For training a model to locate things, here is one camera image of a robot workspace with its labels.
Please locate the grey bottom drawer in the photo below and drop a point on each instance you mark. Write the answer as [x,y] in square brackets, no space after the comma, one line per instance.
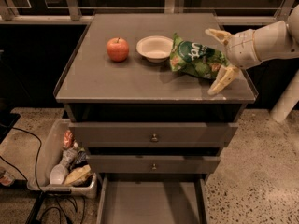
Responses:
[152,199]

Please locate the grey drawer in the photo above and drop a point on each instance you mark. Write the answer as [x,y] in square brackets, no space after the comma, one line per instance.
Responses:
[152,199]
[130,164]
[129,134]

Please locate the red apple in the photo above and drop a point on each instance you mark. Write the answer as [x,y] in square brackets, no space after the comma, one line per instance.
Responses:
[117,49]

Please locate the orange snack packet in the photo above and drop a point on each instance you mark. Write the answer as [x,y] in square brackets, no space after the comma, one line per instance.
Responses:
[68,140]

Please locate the yellow snack bag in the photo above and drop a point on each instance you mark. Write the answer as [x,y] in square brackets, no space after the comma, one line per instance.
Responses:
[78,176]

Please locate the white paper bowl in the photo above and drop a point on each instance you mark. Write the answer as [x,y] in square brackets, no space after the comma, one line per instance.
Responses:
[155,49]

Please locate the grey drawer cabinet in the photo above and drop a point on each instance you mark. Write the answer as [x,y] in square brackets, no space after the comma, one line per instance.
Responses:
[93,88]

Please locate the metal railing frame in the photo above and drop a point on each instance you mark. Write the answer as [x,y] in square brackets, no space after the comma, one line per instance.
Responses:
[226,12]

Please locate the silver snack packet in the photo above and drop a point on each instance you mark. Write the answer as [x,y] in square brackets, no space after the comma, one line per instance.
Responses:
[69,156]

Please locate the grey top drawer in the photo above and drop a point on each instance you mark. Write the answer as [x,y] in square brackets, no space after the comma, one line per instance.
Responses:
[129,134]

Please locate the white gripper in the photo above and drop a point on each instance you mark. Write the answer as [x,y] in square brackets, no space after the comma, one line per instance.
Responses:
[242,49]

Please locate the grey middle drawer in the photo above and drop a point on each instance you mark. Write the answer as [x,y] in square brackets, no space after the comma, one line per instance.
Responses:
[130,164]

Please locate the green rice chip bag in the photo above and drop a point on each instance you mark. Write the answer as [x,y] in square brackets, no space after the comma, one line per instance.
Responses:
[196,59]

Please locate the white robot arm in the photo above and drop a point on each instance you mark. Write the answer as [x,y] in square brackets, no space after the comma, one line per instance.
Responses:
[279,40]

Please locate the dark snack packet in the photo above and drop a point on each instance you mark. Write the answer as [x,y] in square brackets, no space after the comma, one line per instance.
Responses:
[80,160]

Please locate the clear plastic storage bin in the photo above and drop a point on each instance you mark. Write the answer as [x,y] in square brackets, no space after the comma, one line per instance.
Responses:
[50,154]

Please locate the small can on floor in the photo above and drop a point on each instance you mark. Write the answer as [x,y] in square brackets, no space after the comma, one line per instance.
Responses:
[6,178]

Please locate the white plastic cup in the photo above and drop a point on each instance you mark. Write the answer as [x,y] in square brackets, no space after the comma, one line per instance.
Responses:
[58,174]

